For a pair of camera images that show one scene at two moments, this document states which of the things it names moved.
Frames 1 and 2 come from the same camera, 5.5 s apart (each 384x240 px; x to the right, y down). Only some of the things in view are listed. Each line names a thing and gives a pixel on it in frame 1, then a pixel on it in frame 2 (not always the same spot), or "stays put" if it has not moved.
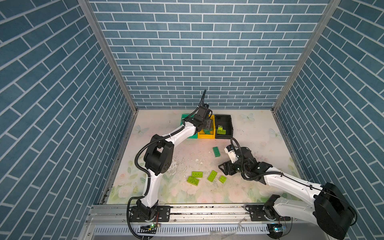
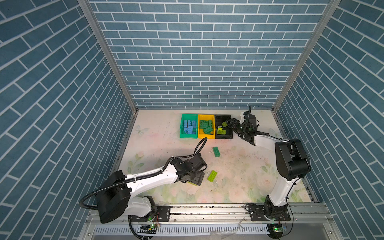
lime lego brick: x=193 y=181 stays put
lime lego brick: x=220 y=130 stays put
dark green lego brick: x=207 y=132 stays put
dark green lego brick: x=216 y=151 stays put
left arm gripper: x=208 y=124 → x=199 y=178
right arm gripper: x=228 y=163 → x=234 y=124
